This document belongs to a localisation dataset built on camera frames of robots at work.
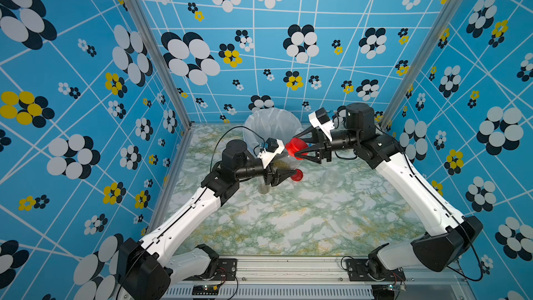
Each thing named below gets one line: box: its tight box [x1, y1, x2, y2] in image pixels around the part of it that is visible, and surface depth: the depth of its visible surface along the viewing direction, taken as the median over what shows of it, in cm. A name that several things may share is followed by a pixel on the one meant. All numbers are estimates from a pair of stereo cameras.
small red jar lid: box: [290, 168, 304, 182], surface depth 100 cm
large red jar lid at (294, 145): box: [284, 137, 309, 161], surface depth 59 cm
